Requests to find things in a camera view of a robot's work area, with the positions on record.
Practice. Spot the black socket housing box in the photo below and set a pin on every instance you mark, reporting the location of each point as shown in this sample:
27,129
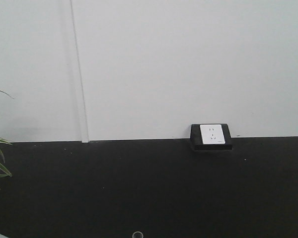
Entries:
196,140

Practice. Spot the white power socket plate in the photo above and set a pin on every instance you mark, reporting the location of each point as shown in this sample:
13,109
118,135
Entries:
212,134

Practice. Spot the large clear glass tube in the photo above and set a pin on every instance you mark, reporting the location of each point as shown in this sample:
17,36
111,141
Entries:
137,234

